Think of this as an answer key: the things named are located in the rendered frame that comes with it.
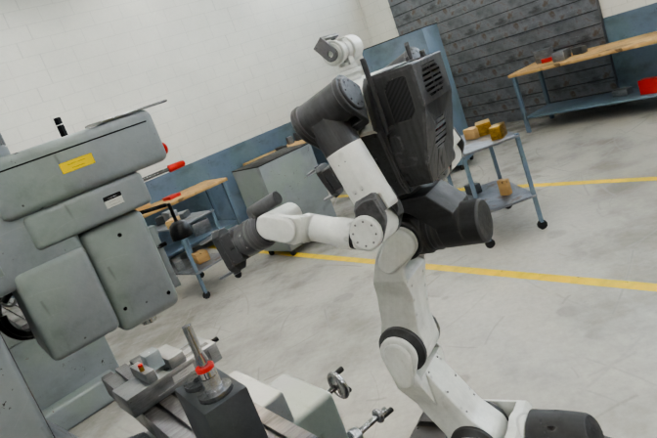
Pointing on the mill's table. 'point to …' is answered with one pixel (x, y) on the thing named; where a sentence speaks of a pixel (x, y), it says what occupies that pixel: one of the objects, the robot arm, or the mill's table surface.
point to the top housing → (77, 163)
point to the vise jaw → (172, 356)
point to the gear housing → (86, 210)
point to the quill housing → (129, 269)
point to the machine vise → (159, 380)
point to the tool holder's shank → (195, 346)
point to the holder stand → (220, 410)
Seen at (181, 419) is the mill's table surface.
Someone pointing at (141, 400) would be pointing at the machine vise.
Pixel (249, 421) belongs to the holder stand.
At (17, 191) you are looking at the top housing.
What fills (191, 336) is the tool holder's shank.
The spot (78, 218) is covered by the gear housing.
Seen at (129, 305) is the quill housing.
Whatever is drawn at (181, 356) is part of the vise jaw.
